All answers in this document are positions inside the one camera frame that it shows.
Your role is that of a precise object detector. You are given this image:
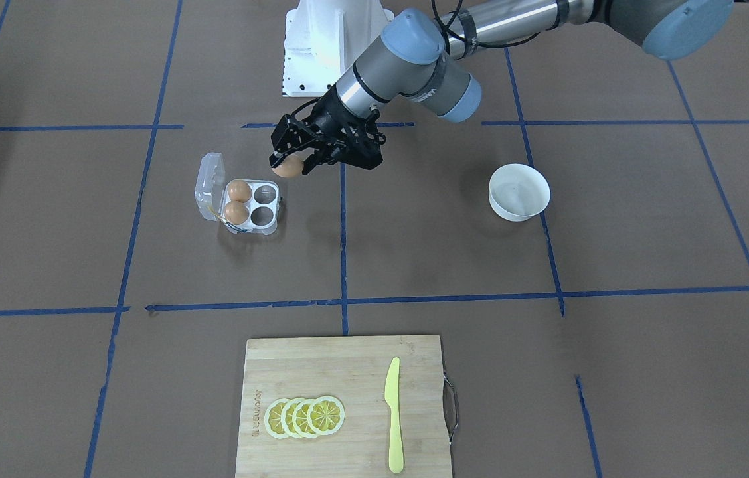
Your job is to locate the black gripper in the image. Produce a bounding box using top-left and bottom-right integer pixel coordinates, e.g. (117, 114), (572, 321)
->
(269, 90), (375, 176)

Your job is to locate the brown egg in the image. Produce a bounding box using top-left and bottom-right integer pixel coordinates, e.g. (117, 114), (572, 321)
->
(272, 155), (304, 178)
(226, 179), (253, 204)
(222, 200), (250, 226)

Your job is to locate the clear plastic egg box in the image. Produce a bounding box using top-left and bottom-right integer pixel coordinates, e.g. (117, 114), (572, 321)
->
(193, 152), (282, 236)

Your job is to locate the white round bowl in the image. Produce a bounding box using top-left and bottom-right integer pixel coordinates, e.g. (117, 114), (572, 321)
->
(489, 163), (551, 222)

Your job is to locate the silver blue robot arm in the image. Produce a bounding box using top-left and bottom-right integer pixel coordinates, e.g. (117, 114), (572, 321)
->
(268, 1), (733, 177)

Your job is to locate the wooden cutting board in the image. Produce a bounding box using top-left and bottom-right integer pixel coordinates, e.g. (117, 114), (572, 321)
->
(235, 334), (453, 477)

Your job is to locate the yellow lemon slice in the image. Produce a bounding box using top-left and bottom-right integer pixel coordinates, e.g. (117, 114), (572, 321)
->
(263, 398), (290, 439)
(311, 396), (345, 436)
(280, 398), (305, 438)
(295, 398), (324, 438)

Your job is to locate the yellow plastic knife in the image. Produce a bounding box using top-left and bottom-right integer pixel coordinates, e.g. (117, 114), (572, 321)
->
(384, 357), (404, 475)

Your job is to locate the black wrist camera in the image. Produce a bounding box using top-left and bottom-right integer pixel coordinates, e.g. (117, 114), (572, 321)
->
(340, 131), (386, 171)

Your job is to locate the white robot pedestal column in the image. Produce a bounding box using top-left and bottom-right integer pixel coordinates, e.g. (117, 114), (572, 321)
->
(282, 1), (394, 98)

